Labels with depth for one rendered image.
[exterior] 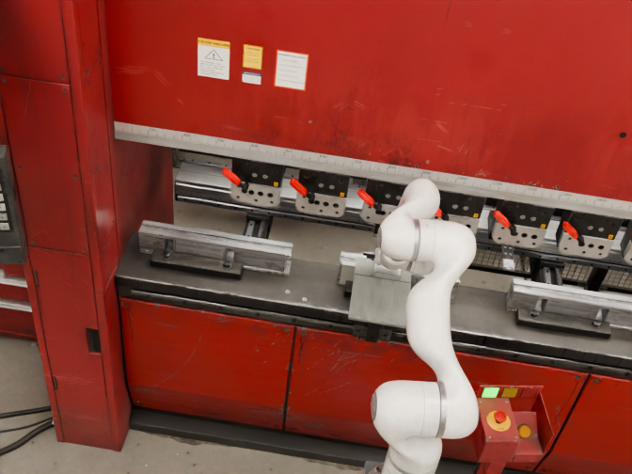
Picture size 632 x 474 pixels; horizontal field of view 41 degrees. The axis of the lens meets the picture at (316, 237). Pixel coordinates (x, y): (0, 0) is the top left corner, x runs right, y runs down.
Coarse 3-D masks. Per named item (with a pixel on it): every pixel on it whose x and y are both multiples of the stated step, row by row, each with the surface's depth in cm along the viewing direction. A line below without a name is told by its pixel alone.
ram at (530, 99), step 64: (128, 0) 218; (192, 0) 215; (256, 0) 213; (320, 0) 211; (384, 0) 209; (448, 0) 207; (512, 0) 205; (576, 0) 203; (128, 64) 231; (192, 64) 228; (320, 64) 223; (384, 64) 221; (448, 64) 218; (512, 64) 216; (576, 64) 214; (192, 128) 243; (256, 128) 240; (320, 128) 237; (384, 128) 234; (448, 128) 232; (512, 128) 229; (576, 128) 226; (576, 192) 241
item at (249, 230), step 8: (248, 216) 299; (256, 216) 299; (264, 216) 299; (272, 216) 318; (248, 224) 299; (256, 224) 302; (264, 224) 300; (248, 232) 296; (256, 232) 298; (264, 232) 299
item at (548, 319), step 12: (516, 312) 276; (528, 312) 274; (540, 312) 274; (528, 324) 273; (540, 324) 272; (552, 324) 271; (564, 324) 271; (576, 324) 272; (588, 324) 272; (600, 324) 273; (600, 336) 272
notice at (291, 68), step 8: (280, 56) 223; (288, 56) 223; (296, 56) 222; (304, 56) 222; (280, 64) 225; (288, 64) 224; (296, 64) 224; (304, 64) 224; (280, 72) 226; (288, 72) 226; (296, 72) 226; (304, 72) 225; (280, 80) 228; (288, 80) 228; (296, 80) 227; (304, 80) 227; (296, 88) 229; (304, 88) 229
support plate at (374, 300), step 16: (368, 272) 267; (352, 288) 261; (368, 288) 262; (384, 288) 262; (400, 288) 263; (352, 304) 256; (368, 304) 257; (384, 304) 257; (400, 304) 258; (368, 320) 252; (384, 320) 253; (400, 320) 253
